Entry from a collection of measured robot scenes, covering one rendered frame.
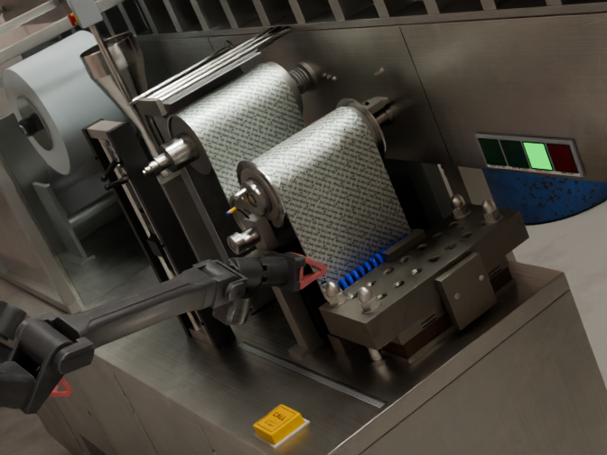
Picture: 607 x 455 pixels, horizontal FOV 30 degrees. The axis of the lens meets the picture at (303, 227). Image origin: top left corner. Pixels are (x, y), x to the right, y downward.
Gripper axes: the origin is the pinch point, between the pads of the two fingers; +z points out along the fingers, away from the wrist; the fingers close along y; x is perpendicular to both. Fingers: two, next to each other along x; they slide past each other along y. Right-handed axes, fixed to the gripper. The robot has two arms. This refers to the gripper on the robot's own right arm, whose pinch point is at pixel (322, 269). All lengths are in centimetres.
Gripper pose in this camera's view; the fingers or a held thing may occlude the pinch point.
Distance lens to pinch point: 219.8
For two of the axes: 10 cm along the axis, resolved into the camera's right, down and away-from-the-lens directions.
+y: 5.1, 1.2, -8.5
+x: 0.5, -9.9, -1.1
